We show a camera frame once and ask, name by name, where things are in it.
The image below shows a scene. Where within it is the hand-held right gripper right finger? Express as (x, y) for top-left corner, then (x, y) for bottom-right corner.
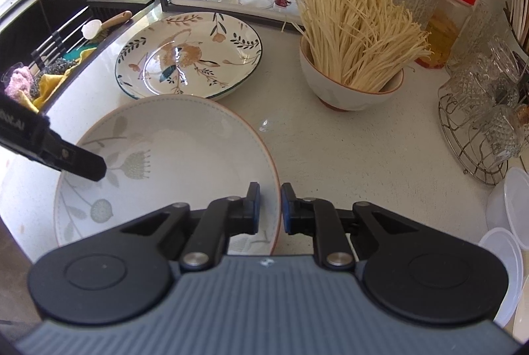
(280, 182), (415, 271)

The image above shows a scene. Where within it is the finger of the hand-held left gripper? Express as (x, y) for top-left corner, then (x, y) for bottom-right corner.
(41, 128), (108, 183)

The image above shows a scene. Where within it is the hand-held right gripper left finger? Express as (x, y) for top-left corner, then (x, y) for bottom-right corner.
(119, 181), (262, 271)

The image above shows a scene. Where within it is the cream leaf-pattern plate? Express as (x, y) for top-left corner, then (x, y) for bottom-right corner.
(53, 94), (283, 256)

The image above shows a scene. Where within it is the translucent plastic bowl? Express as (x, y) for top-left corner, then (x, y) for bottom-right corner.
(478, 228), (526, 330)
(485, 166), (529, 253)

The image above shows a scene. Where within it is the pink cloth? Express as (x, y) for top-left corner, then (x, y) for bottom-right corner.
(3, 66), (37, 100)

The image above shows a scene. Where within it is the yellow cloth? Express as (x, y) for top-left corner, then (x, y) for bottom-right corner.
(20, 48), (97, 112)

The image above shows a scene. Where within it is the steel wool scourer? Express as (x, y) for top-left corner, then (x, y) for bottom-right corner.
(39, 57), (77, 88)

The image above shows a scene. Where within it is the dark kitchen sink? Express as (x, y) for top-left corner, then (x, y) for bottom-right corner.
(0, 0), (163, 101)

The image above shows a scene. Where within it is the white ceramic bowl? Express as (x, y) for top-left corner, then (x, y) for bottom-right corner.
(299, 34), (406, 112)

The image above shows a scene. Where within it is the floral plate with green rim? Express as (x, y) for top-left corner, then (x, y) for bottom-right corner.
(115, 12), (264, 101)

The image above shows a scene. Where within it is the cut crystal glass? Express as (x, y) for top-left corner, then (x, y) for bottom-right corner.
(438, 52), (497, 121)
(487, 36), (522, 108)
(470, 104), (526, 170)

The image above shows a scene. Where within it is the red-lidded plastic jar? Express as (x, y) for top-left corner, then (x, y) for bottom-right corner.
(415, 0), (478, 70)

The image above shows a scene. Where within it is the tall clear glass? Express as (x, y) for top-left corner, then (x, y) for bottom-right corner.
(447, 0), (502, 71)

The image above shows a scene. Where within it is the chopstick holder box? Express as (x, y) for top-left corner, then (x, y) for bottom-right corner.
(502, 0), (529, 52)

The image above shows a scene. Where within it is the wooden-handled dish brush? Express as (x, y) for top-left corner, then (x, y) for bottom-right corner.
(81, 10), (133, 40)

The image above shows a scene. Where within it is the metal wire glass rack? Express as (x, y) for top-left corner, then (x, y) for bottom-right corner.
(437, 89), (512, 187)

